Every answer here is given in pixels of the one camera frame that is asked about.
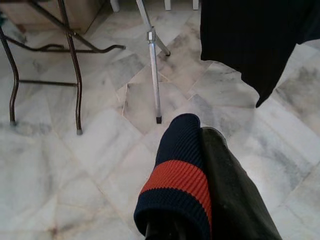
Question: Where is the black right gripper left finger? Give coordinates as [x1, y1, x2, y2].
[144, 214, 186, 240]

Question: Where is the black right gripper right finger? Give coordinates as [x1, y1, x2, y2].
[201, 126, 283, 240]

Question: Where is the navy shirt red stripe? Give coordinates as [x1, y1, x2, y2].
[133, 113, 213, 240]

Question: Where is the silver metal clothes rack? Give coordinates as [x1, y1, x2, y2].
[136, 0, 172, 125]

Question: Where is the black polo shirt red trim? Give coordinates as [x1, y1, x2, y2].
[199, 0, 320, 108]

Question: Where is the marble-top folding table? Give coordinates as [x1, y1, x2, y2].
[0, 0, 127, 136]

